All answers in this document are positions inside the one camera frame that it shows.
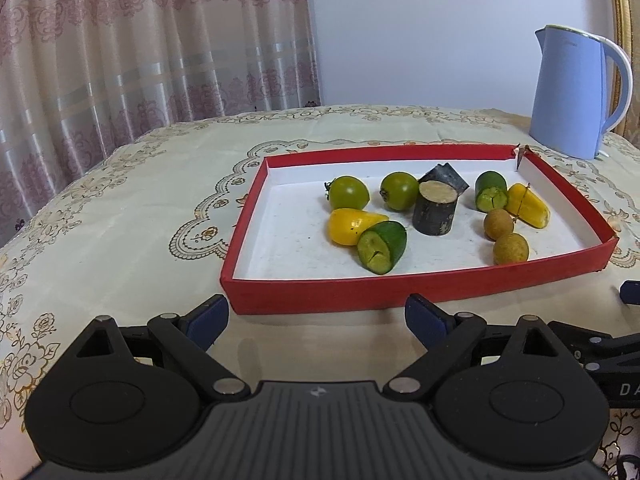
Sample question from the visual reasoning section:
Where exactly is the brown longan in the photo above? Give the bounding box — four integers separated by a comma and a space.
493, 232, 530, 266
483, 209, 516, 241

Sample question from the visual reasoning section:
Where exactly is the pink floral curtain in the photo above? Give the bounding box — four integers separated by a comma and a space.
0, 0, 321, 248

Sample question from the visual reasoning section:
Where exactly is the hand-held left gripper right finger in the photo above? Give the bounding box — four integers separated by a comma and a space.
382, 294, 568, 402

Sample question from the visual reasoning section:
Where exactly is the gold framed chair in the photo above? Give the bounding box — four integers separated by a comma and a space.
607, 0, 640, 146

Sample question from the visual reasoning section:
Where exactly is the red cardboard box tray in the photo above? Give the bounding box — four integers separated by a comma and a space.
221, 143, 619, 316

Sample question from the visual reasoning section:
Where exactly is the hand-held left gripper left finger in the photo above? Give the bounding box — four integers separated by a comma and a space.
75, 294, 251, 402

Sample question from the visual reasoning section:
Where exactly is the green tomato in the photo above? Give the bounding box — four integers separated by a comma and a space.
380, 172, 420, 211
327, 176, 371, 211

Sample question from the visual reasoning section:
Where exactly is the blue electric kettle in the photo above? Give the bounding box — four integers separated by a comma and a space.
529, 25, 633, 160

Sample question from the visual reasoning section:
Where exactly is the green cut cucumber piece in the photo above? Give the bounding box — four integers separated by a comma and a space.
474, 171, 509, 213
356, 220, 408, 276

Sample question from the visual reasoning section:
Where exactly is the dark sugarcane piece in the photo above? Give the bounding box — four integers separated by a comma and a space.
418, 162, 470, 196
412, 181, 459, 237

